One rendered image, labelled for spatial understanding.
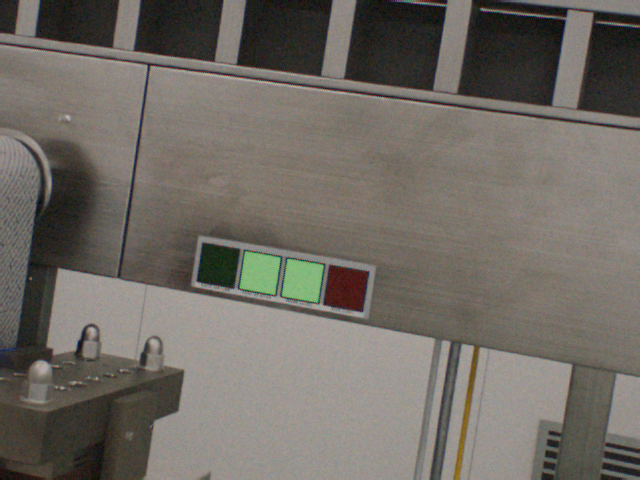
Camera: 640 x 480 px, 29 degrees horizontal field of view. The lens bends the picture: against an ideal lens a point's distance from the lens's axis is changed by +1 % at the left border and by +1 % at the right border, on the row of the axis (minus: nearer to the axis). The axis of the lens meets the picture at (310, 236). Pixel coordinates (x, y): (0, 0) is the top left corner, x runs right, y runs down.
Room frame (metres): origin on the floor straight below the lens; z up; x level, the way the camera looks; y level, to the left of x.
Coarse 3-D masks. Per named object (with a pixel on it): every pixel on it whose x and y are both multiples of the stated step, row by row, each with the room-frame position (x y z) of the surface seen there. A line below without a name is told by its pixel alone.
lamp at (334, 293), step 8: (336, 272) 1.62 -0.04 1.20; (344, 272) 1.62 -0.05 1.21; (352, 272) 1.61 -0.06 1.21; (360, 272) 1.61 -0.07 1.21; (336, 280) 1.62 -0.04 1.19; (344, 280) 1.62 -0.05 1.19; (352, 280) 1.61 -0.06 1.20; (360, 280) 1.61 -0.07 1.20; (328, 288) 1.62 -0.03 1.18; (336, 288) 1.62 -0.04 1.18; (344, 288) 1.62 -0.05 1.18; (352, 288) 1.61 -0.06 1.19; (360, 288) 1.61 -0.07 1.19; (328, 296) 1.62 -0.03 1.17; (336, 296) 1.62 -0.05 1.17; (344, 296) 1.62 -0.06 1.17; (352, 296) 1.61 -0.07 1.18; (360, 296) 1.61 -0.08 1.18; (328, 304) 1.62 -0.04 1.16; (336, 304) 1.62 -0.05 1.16; (344, 304) 1.61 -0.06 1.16; (352, 304) 1.61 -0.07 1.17; (360, 304) 1.61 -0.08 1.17
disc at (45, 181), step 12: (0, 132) 1.68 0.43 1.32; (12, 132) 1.68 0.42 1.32; (24, 144) 1.67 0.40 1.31; (36, 144) 1.67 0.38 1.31; (36, 156) 1.67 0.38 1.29; (48, 168) 1.66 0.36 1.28; (48, 180) 1.66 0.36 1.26; (48, 192) 1.66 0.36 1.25; (36, 204) 1.66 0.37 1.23; (36, 216) 1.66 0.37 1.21
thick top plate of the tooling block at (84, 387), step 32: (0, 384) 1.43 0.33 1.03; (64, 384) 1.49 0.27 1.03; (96, 384) 1.52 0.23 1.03; (128, 384) 1.55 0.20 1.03; (160, 384) 1.63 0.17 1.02; (0, 416) 1.34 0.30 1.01; (32, 416) 1.33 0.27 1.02; (64, 416) 1.37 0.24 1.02; (96, 416) 1.45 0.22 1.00; (160, 416) 1.65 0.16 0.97; (0, 448) 1.34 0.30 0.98; (32, 448) 1.33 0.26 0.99; (64, 448) 1.38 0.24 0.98
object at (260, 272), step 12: (252, 252) 1.65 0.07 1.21; (252, 264) 1.65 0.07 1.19; (264, 264) 1.65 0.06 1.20; (276, 264) 1.64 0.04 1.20; (252, 276) 1.65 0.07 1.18; (264, 276) 1.65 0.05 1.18; (276, 276) 1.64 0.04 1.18; (240, 288) 1.65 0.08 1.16; (252, 288) 1.65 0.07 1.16; (264, 288) 1.65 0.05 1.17
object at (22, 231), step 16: (0, 224) 1.57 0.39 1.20; (16, 224) 1.61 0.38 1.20; (32, 224) 1.65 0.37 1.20; (0, 240) 1.57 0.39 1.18; (16, 240) 1.61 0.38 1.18; (0, 256) 1.58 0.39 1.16; (16, 256) 1.62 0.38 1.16; (0, 272) 1.59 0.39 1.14; (16, 272) 1.62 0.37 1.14; (0, 288) 1.59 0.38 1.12; (16, 288) 1.63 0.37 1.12; (0, 304) 1.60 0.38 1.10; (16, 304) 1.64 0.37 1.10; (0, 320) 1.60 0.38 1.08; (16, 320) 1.64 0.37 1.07; (0, 336) 1.61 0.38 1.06; (16, 336) 1.65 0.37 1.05
